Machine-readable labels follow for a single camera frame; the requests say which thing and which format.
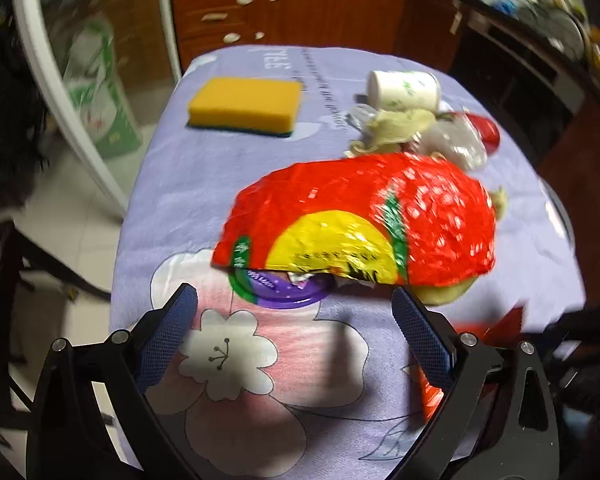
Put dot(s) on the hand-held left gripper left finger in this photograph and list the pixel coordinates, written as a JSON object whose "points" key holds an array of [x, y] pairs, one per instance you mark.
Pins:
{"points": [[166, 341]]}

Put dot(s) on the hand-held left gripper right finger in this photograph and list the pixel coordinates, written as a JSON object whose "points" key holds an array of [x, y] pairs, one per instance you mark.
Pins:
{"points": [[425, 341]]}

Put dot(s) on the red and yellow snack bag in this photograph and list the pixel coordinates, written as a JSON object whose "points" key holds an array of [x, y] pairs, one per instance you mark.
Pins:
{"points": [[380, 210]]}

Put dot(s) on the clear plastic wrapper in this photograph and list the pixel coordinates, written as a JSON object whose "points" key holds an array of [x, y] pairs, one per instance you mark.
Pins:
{"points": [[455, 145]]}

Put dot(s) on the red plastic wrapper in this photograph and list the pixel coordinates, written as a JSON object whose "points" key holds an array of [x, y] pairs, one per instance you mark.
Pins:
{"points": [[486, 130]]}

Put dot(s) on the banana peel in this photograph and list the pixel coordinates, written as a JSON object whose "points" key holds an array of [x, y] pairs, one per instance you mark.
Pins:
{"points": [[442, 294]]}

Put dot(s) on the purple round lid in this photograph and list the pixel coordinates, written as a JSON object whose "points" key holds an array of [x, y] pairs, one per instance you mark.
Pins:
{"points": [[280, 300]]}

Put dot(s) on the purple floral printed cloth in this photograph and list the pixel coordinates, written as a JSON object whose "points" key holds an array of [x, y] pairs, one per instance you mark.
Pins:
{"points": [[180, 200]]}

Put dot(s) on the black chair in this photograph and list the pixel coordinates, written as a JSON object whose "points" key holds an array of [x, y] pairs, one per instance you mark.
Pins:
{"points": [[35, 260]]}

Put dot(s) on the green white sack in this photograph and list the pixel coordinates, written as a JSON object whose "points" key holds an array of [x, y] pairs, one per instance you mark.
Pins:
{"points": [[102, 105]]}

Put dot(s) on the yellow sponge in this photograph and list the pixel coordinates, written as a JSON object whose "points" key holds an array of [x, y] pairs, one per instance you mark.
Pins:
{"points": [[245, 105]]}

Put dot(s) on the white paper cup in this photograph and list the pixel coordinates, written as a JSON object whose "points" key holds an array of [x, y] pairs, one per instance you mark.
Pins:
{"points": [[405, 89]]}

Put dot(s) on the metal dish rack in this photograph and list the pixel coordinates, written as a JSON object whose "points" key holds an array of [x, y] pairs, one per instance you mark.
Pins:
{"points": [[555, 25]]}

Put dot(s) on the brown wooden cabinet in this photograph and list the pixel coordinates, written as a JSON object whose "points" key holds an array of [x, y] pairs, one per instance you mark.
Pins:
{"points": [[310, 10]]}

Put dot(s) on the white door frame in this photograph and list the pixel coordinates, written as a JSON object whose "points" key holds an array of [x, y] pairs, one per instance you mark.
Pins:
{"points": [[55, 85]]}

